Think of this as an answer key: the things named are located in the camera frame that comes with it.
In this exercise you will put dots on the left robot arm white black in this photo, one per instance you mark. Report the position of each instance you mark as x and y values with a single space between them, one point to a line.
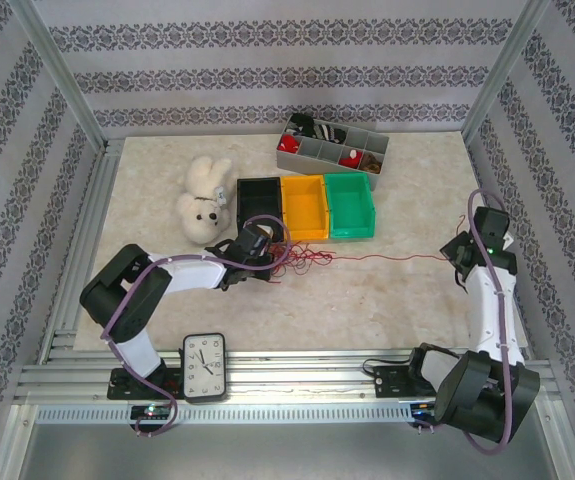
192 272

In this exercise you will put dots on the grey divided organizer box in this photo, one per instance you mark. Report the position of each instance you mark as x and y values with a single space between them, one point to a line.
297 162

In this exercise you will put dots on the small controller board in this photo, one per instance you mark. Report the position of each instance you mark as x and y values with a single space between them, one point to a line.
149 412
423 410

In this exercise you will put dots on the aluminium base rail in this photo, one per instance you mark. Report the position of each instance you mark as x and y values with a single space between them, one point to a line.
292 372

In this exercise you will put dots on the white plush bunny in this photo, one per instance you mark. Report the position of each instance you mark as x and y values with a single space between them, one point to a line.
202 215

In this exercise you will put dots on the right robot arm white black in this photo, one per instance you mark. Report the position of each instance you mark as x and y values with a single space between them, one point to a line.
492 310

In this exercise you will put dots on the green plastic bin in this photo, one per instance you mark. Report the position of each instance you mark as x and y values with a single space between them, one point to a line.
349 202

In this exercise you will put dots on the aluminium frame post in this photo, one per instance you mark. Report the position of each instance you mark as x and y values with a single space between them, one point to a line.
506 70
59 70

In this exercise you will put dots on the black plastic bin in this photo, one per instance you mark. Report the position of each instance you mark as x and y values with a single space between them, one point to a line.
259 200

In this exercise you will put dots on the black framed analog clock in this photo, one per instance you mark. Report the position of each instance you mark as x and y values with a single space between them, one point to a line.
204 367

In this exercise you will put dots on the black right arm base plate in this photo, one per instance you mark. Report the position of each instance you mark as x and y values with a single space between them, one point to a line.
392 382

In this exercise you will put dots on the red hat with white pompom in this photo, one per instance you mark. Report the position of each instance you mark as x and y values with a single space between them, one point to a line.
352 159

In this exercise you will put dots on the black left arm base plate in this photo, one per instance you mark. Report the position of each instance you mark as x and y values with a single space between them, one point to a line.
167 382

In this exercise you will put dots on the red and white cloth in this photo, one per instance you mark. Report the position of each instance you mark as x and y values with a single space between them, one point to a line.
289 145

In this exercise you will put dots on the yellow plastic bin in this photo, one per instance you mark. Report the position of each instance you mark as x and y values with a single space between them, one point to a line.
304 205

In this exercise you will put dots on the black white striped sock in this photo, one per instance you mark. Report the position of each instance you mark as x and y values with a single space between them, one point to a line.
324 131

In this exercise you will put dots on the brown rolled sock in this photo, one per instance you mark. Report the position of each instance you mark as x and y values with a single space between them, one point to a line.
372 162

